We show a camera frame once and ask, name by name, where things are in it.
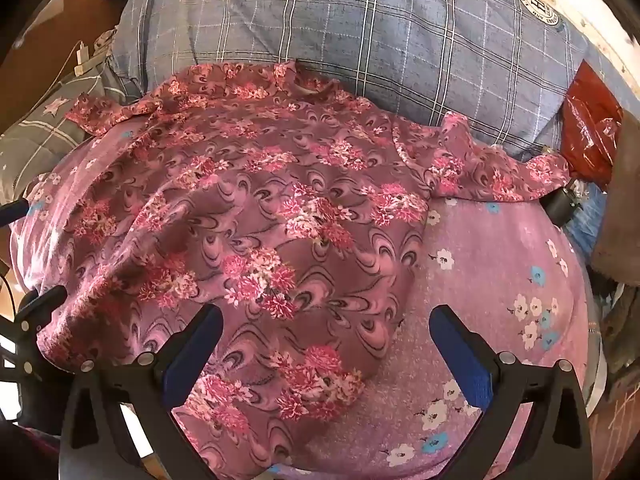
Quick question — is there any pink flowered bedsheet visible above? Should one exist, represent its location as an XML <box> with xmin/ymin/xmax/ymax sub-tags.
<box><xmin>10</xmin><ymin>125</ymin><xmax>598</xmax><ymax>480</ymax></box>

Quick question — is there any black cylindrical object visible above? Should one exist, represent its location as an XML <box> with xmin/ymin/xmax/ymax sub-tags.
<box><xmin>539</xmin><ymin>185</ymin><xmax>582</xmax><ymax>227</ymax></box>

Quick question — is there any blue plaid pillow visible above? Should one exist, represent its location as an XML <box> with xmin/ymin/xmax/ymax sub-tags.
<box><xmin>110</xmin><ymin>0</ymin><xmax>603</xmax><ymax>163</ymax></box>

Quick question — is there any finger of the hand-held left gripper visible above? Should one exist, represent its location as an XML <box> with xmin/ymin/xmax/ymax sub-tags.
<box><xmin>14</xmin><ymin>285</ymin><xmax>69</xmax><ymax>342</ymax></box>
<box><xmin>0</xmin><ymin>199</ymin><xmax>29</xmax><ymax>224</ymax></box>

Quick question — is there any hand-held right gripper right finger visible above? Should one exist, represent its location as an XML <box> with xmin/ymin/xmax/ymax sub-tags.
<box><xmin>429</xmin><ymin>304</ymin><xmax>593</xmax><ymax>480</ymax></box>

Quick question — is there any white charger plug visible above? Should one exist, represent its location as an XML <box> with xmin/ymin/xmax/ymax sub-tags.
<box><xmin>73</xmin><ymin>42</ymin><xmax>95</xmax><ymax>75</ymax></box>

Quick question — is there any blue denim cloth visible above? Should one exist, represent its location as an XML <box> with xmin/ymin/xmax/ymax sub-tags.
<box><xmin>564</xmin><ymin>180</ymin><xmax>609</xmax><ymax>263</ymax></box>

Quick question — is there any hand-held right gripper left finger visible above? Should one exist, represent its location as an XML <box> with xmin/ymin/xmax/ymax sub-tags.
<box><xmin>59</xmin><ymin>304</ymin><xmax>224</xmax><ymax>480</ymax></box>

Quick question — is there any pink floral shirt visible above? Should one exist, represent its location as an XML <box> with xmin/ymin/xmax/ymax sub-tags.
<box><xmin>37</xmin><ymin>60</ymin><xmax>571</xmax><ymax>473</ymax></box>

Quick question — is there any red plastic bag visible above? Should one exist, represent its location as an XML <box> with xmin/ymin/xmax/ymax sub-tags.
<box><xmin>559</xmin><ymin>60</ymin><xmax>626</xmax><ymax>188</ymax></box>

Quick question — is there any brown cloth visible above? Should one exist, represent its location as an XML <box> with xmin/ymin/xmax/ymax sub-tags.
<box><xmin>590</xmin><ymin>115</ymin><xmax>640</xmax><ymax>373</ymax></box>

